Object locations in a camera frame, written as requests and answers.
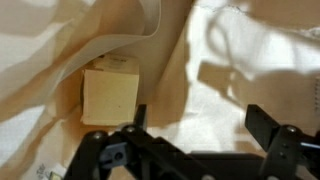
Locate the tan cardboard box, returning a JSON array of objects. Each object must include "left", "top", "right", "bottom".
[{"left": 82, "top": 55, "right": 139, "bottom": 126}]

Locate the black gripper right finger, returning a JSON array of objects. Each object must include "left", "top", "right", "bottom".
[{"left": 245, "top": 104, "right": 320, "bottom": 180}]

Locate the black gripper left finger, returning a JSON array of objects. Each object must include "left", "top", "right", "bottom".
[{"left": 63, "top": 103, "right": 149, "bottom": 180}]

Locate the white canvas tote bag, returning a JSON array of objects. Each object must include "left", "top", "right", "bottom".
[{"left": 0, "top": 0, "right": 320, "bottom": 180}]

